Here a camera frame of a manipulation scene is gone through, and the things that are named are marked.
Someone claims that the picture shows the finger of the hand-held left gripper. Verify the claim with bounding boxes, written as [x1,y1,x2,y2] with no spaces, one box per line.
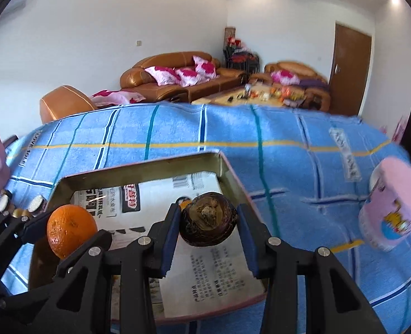
[0,230,113,318]
[0,208,50,275]

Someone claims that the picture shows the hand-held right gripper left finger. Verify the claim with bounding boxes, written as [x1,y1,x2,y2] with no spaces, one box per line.
[52,202,182,334]

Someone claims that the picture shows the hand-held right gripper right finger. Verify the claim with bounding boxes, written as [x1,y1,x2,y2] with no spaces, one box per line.
[237,203,387,334]

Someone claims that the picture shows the orange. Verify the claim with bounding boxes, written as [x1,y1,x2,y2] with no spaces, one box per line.
[47,205,99,260]

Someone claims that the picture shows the brown water chestnut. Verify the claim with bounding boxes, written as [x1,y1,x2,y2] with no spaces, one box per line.
[179,192,239,247]

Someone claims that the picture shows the printed newspaper sheet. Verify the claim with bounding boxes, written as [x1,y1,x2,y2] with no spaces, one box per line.
[69,172,266,319]

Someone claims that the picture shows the blue plaid blanket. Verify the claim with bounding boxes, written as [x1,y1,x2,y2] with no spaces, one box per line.
[0,102,411,334]

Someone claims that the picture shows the pink floral cloth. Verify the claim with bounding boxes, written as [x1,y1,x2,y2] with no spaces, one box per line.
[91,90,146,105]

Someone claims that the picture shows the wooden coffee table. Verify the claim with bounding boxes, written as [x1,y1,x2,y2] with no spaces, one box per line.
[191,84,317,109]

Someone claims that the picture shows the pile of colourful snacks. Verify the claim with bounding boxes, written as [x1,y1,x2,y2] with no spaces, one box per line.
[238,83,309,107]

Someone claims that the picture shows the white plastic cup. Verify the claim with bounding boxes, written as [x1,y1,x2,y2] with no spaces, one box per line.
[359,156,411,253]

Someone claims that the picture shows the pink floral pillow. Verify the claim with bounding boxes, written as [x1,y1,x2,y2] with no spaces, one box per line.
[144,66,179,86]
[175,68,201,87]
[271,70,301,85]
[192,55,217,79]

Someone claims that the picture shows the purple cloth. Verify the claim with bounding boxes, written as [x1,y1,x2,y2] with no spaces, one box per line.
[298,78,329,92]

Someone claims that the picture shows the brown leather three-seat sofa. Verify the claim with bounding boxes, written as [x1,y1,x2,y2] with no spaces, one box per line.
[119,51,248,103]

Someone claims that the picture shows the brown leather armchair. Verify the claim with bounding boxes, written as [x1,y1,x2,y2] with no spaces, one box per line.
[249,61,331,112]

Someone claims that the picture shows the stacked black chairs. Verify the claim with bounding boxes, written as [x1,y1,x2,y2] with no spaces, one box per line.
[223,36,261,76]

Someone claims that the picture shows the brown wooden door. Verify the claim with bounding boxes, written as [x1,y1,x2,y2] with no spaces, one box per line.
[329,23,372,116]

